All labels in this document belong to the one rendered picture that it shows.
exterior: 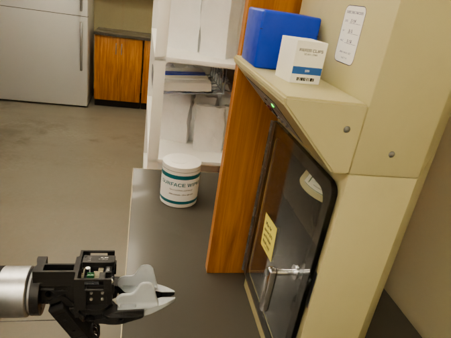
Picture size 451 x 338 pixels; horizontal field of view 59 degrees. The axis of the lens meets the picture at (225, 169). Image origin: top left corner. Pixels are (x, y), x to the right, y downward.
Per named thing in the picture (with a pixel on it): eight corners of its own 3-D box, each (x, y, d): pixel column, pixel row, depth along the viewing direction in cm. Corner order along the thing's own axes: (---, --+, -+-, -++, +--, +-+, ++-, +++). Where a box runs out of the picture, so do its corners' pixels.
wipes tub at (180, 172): (194, 191, 146) (198, 153, 140) (198, 208, 134) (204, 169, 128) (158, 189, 143) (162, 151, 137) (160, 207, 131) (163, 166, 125)
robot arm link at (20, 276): (-4, 330, 57) (13, 290, 64) (31, 328, 58) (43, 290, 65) (-9, 289, 54) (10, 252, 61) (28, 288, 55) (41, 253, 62)
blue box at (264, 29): (290, 64, 76) (301, 14, 73) (309, 74, 67) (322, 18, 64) (240, 57, 74) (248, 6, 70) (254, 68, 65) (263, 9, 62)
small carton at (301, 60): (303, 77, 63) (311, 38, 61) (319, 85, 59) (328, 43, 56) (274, 75, 61) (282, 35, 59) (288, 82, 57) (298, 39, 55)
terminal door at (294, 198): (246, 271, 99) (277, 119, 83) (282, 380, 72) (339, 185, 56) (243, 271, 99) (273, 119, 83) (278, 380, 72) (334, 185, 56)
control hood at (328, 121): (279, 108, 83) (288, 61, 79) (349, 176, 54) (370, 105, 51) (226, 104, 81) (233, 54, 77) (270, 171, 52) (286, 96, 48)
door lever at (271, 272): (288, 314, 70) (284, 303, 72) (300, 271, 66) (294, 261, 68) (259, 314, 68) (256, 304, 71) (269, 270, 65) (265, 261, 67)
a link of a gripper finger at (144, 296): (178, 288, 60) (115, 287, 58) (174, 317, 62) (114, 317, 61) (177, 274, 63) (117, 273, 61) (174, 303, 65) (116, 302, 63)
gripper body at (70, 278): (116, 280, 57) (25, 281, 54) (114, 325, 60) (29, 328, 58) (119, 249, 64) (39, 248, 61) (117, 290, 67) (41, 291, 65)
